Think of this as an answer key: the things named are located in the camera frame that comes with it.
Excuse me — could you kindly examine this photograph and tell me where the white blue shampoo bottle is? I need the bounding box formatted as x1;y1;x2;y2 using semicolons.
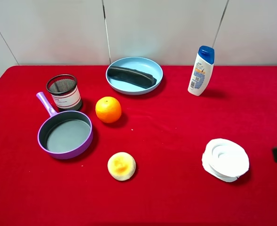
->
188;46;215;96

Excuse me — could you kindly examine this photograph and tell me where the black glasses case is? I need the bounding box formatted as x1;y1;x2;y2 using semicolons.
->
107;66;157;89

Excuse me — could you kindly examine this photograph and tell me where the black mesh pen holder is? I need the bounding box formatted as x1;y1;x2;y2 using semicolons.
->
46;74;83;112

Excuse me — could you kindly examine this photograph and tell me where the white round plastic lid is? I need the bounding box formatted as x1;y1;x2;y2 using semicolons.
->
201;138;250;183

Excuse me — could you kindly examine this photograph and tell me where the red table cloth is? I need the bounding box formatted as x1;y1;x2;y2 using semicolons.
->
0;66;277;226

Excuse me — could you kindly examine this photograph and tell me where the orange fruit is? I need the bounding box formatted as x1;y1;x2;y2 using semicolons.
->
95;97;122;123

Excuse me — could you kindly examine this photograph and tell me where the yellow round bun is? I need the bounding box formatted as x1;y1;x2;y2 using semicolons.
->
107;152;136;181

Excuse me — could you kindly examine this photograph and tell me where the purple toy frying pan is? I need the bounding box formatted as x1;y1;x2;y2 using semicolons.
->
36;92;93;160

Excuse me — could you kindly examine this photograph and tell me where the light blue plate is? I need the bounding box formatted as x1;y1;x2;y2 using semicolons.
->
105;57;163;96

